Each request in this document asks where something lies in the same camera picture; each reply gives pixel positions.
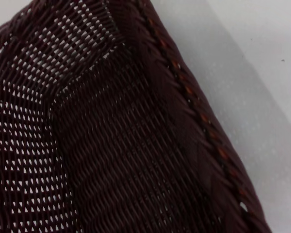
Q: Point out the dark brown woven basket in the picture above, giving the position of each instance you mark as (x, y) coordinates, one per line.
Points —
(111, 145)

